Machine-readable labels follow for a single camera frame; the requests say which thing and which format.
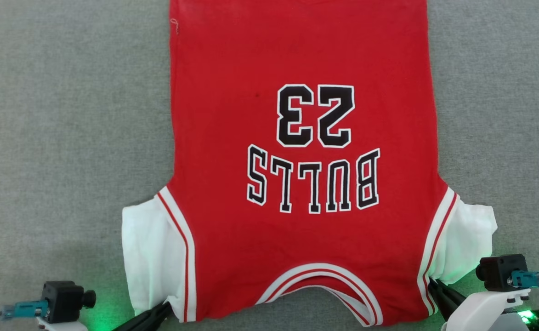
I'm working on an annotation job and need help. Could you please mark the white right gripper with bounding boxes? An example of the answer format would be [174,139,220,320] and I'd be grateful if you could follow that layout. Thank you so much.
[427,279,532,331]

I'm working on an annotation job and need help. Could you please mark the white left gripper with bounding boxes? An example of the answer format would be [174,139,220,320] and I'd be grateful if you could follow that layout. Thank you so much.
[36,302,174,331]

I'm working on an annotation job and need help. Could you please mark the red Bulls 23 jersey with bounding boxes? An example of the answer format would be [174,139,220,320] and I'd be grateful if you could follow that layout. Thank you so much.
[121,0,498,327]

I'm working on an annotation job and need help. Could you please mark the teal right camera connector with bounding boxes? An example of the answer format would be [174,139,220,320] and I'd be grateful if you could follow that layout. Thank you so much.
[508,271,539,291]

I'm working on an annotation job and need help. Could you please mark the teal camera connector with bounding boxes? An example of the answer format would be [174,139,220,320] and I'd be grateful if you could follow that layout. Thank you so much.
[508,271,539,291]
[1,300,49,320]

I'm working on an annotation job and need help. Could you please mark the teal left camera connector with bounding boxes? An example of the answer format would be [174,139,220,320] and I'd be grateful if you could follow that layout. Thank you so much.
[1,300,49,320]

